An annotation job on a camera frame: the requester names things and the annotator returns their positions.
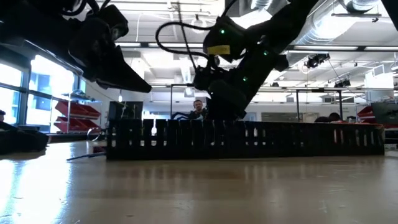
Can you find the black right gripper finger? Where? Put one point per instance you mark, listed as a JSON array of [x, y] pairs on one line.
[[237, 99], [219, 102]]

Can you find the small black camera mount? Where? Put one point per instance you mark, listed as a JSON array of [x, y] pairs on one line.
[[342, 83]]

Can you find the metal shelf rack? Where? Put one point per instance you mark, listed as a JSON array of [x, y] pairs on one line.
[[69, 102]]

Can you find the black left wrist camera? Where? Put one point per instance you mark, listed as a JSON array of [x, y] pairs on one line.
[[113, 21]]

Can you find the black metal frame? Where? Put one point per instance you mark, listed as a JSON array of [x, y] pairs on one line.
[[340, 105], [180, 84]]

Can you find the black camera cluster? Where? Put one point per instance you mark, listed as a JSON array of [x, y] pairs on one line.
[[317, 59]]

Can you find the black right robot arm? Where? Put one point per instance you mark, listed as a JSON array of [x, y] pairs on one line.
[[286, 21]]

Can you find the white hanging panel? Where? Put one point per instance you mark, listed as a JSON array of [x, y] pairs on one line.
[[379, 81]]

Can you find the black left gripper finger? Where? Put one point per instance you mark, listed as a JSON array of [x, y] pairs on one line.
[[130, 73], [121, 83]]

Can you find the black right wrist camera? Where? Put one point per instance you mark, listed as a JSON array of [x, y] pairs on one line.
[[224, 37]]

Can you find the black background robot arm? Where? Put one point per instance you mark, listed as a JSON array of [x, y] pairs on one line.
[[180, 114]]

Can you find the small red storage bins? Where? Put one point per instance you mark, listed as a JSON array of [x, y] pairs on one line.
[[366, 112]]

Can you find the white finned vent unit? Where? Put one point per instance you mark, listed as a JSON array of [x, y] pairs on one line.
[[252, 20]]

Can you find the black low base block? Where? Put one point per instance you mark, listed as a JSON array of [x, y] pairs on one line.
[[21, 140]]

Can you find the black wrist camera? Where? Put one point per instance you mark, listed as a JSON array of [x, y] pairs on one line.
[[224, 37], [113, 21]]

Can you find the fluorescent light strip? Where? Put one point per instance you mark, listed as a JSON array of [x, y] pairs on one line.
[[326, 48], [171, 45], [129, 44], [381, 48]]

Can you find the black monitor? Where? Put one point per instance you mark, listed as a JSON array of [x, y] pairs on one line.
[[116, 110]]

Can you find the black zip tie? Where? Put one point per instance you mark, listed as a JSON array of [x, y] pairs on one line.
[[186, 37]]

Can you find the seated person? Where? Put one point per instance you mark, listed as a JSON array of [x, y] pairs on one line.
[[198, 113]]

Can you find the dark monitor with grey frame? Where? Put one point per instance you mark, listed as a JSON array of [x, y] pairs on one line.
[[385, 113]]

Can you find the red storage bin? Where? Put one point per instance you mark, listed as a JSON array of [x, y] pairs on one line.
[[70, 124], [77, 109]]

